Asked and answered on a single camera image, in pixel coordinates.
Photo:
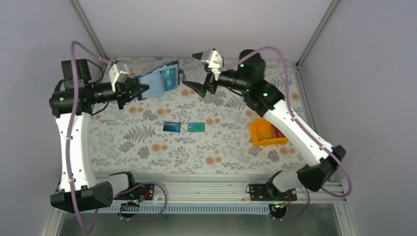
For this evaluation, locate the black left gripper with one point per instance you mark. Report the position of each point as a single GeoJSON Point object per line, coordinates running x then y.
{"type": "Point", "coordinates": [123, 91]}

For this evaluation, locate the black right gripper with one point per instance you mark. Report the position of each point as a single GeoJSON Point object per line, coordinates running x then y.
{"type": "Point", "coordinates": [199, 88]}

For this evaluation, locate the dark blue credit card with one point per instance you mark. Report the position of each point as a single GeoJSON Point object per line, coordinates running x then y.
{"type": "Point", "coordinates": [170, 79]}

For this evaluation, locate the blue leather card holder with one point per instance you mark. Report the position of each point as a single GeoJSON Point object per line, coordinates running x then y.
{"type": "Point", "coordinates": [155, 80]}

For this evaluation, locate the teal credit card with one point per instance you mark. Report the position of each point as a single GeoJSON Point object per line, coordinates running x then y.
{"type": "Point", "coordinates": [196, 127]}

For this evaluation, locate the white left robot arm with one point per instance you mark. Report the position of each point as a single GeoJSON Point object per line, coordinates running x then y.
{"type": "Point", "coordinates": [78, 187]}

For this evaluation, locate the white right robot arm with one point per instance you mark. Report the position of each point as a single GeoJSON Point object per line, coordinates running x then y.
{"type": "Point", "coordinates": [247, 75]}

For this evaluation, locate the floral table cloth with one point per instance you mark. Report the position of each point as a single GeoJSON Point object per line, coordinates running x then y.
{"type": "Point", "coordinates": [132, 139]}

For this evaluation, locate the yellow plastic bin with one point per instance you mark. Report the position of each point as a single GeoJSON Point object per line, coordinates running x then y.
{"type": "Point", "coordinates": [262, 133]}

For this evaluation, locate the red item in bin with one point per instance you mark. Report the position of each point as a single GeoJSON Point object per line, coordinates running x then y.
{"type": "Point", "coordinates": [277, 132]}

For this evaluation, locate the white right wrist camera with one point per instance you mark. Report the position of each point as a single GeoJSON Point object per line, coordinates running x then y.
{"type": "Point", "coordinates": [213, 62]}

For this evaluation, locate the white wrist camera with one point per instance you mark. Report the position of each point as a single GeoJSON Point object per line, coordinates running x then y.
{"type": "Point", "coordinates": [213, 62]}
{"type": "Point", "coordinates": [118, 73]}

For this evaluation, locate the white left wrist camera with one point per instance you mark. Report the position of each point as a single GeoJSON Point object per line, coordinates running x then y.
{"type": "Point", "coordinates": [118, 73]}

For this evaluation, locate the aluminium rail base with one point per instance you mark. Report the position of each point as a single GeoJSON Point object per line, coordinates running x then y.
{"type": "Point", "coordinates": [211, 194]}

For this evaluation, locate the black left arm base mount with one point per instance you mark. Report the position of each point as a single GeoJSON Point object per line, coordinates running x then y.
{"type": "Point", "coordinates": [135, 193]}

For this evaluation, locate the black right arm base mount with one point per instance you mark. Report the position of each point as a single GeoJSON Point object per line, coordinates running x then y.
{"type": "Point", "coordinates": [265, 192]}

